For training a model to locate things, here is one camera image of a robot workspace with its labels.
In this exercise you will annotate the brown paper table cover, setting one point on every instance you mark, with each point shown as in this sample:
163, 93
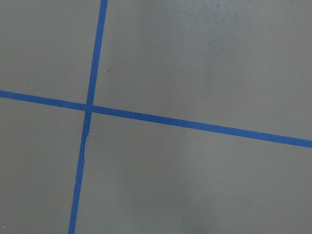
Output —
155, 116

